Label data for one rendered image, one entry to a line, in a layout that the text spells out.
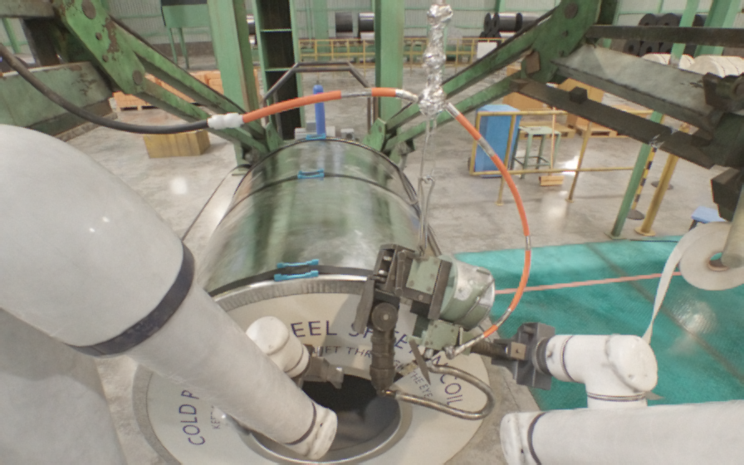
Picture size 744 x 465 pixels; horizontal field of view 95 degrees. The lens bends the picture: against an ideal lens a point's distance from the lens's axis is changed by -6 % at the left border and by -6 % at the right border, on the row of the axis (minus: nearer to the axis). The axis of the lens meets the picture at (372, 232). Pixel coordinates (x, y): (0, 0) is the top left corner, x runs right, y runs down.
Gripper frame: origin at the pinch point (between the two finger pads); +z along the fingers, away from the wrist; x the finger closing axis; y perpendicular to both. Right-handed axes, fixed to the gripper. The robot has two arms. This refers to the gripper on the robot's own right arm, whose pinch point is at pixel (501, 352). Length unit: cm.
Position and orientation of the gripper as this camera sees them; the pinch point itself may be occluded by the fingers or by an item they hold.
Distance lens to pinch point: 95.1
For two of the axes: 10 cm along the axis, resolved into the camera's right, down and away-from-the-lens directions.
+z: -3.6, 2.4, 9.0
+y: -9.1, -3.2, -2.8
